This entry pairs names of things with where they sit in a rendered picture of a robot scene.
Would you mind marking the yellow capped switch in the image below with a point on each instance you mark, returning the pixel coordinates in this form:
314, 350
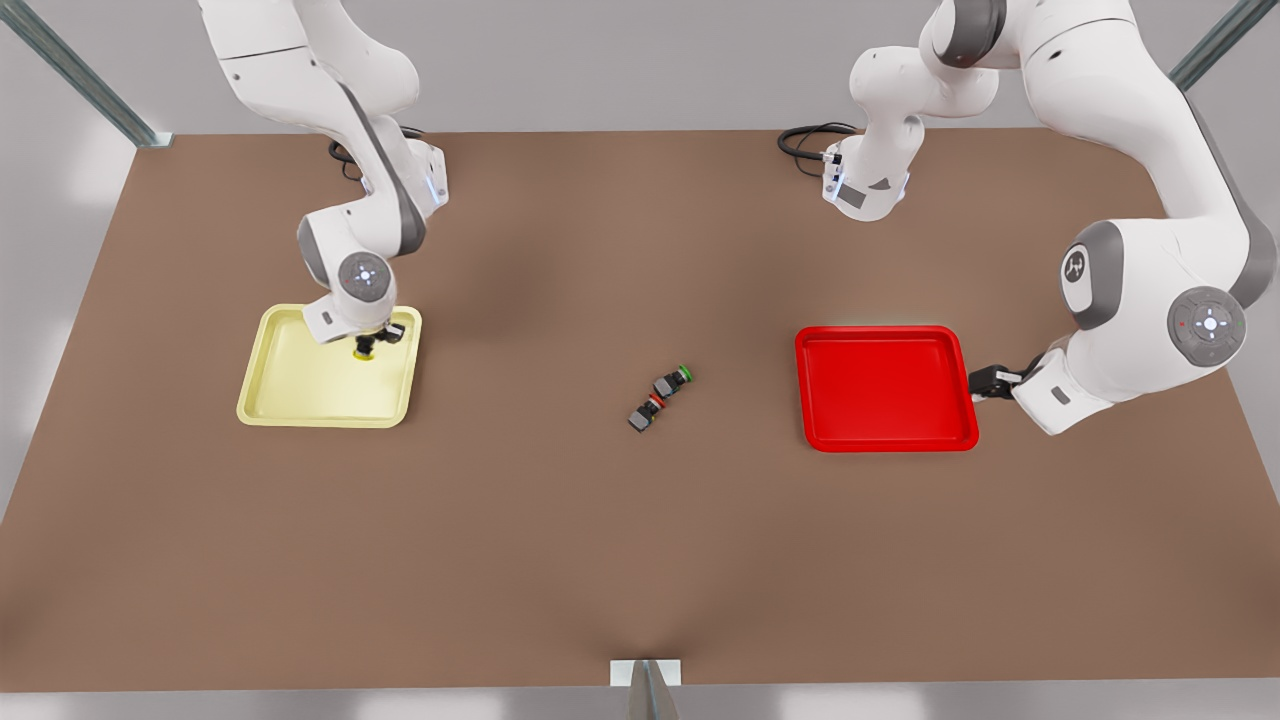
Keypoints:
364, 349

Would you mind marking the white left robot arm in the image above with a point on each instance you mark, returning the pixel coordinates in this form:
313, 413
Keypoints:
1130, 270

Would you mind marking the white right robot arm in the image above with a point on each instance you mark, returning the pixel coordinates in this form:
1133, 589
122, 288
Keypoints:
360, 190

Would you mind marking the pale yellow tray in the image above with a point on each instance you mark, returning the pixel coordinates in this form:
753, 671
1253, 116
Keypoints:
320, 380

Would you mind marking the red tray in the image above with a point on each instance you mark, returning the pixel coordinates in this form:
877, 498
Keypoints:
885, 390

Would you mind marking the red capped switch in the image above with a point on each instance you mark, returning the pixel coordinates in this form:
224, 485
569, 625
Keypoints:
647, 411

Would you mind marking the green capped switch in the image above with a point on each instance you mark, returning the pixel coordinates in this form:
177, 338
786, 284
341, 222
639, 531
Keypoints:
673, 380

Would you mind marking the silver frame post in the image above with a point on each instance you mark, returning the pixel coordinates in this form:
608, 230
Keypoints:
1215, 40
648, 690
80, 70

